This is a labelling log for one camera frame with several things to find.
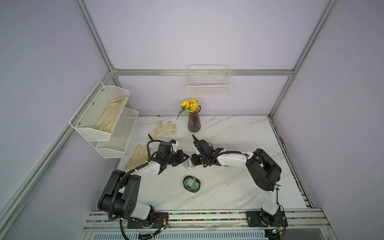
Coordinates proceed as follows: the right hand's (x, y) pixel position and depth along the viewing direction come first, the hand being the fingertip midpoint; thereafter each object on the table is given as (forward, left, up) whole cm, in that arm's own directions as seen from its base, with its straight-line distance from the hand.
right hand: (193, 161), depth 94 cm
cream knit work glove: (+26, +24, 0) cm, 36 cm away
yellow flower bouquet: (+27, 0, +23) cm, 36 cm away
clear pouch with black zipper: (-17, -2, +1) cm, 17 cm away
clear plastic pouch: (-4, -19, 0) cm, 19 cm away
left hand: (-1, +3, +6) cm, 7 cm away
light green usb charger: (-14, +1, +1) cm, 14 cm away
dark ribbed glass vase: (+26, -1, +6) cm, 27 cm away
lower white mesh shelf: (+6, +49, +9) cm, 50 cm away
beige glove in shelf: (+9, +44, +30) cm, 54 cm away
